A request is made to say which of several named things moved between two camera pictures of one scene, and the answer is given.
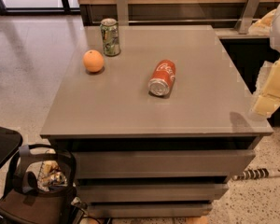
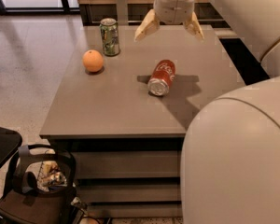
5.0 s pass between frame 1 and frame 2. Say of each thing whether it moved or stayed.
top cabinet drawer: stayed
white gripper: moved
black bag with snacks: stayed
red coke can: stayed
